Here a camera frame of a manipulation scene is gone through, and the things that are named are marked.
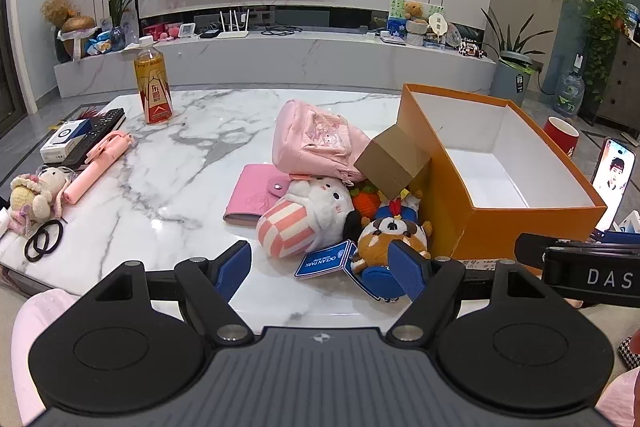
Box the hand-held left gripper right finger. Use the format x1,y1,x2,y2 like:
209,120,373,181
387,241,558,344

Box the blue hang tag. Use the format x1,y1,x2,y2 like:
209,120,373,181
294,240,359,282

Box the marble television console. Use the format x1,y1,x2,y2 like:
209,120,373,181
53,29,497,99

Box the dried brown flowers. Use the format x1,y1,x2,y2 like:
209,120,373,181
40,0,77,28

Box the amber drink bottle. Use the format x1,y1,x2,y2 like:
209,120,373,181
133,35,174,126

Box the orange crochet carrot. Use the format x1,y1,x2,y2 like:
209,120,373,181
349,186,382,214

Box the small brown cardboard box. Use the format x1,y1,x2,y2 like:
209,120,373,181
353,124,432,200

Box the green plant in vase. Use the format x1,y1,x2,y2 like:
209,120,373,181
107,0,152,44

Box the black remote control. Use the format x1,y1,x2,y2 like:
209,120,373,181
59,108,126,170

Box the white and blue small box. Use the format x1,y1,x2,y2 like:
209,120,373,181
39,119,94,164

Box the long-leaf potted plant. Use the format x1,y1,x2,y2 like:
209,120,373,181
480,6,542,58

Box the black hair tie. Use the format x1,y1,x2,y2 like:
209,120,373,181
24,230,51,263
35,219,65,254

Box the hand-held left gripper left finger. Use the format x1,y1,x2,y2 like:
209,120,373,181
82,241,253,345

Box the person's right leg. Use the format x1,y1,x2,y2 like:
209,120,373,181
611,367,640,427

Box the person's left leg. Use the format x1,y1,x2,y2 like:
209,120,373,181
10,288,82,427

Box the pink backpack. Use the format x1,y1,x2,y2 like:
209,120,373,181
271,100,372,184

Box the smartphone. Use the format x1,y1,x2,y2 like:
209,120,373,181
590,136,635,234

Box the black and white toy car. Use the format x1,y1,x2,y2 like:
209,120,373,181
459,37,487,58

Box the person's leg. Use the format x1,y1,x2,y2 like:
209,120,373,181
10,288,82,427
611,367,640,427

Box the white plush with striped pouch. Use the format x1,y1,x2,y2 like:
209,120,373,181
256,176,362,261

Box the black cable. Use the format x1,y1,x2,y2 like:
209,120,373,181
260,24,304,37

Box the red mug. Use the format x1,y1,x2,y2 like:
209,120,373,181
542,116,580,158

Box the white router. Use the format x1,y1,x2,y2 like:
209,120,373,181
215,8,250,40

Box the leafy potted plant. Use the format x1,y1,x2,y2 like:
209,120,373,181
577,0,632,104

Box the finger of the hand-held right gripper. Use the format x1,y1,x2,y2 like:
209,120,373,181
514,232,640,277

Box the pink selfie stick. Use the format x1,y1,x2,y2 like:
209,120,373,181
63,131,135,204

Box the brown plush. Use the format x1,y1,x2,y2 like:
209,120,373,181
349,199,434,304

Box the pink wallet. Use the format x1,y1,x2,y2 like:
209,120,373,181
222,163,292,228

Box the water jug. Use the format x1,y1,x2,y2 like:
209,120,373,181
552,71,586,118

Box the grey cabinet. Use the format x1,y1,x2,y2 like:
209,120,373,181
596,31,640,126

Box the white bunny plush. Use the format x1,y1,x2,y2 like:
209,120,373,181
9,166,72,235

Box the orange cardboard box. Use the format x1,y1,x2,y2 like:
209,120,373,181
397,83,622,261

